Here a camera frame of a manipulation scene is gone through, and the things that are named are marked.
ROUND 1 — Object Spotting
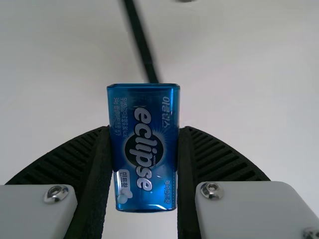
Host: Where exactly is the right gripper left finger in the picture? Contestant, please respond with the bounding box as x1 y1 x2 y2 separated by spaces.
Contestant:
0 125 113 239

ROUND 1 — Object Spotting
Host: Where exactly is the blue rectangular tin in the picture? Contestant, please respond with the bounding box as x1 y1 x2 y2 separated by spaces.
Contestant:
106 83 181 214

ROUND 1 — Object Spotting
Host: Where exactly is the black strip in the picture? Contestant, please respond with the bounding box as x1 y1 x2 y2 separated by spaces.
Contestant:
121 0 163 84

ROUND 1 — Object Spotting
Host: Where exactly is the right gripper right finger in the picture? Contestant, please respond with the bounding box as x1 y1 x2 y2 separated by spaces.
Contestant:
175 125 319 239

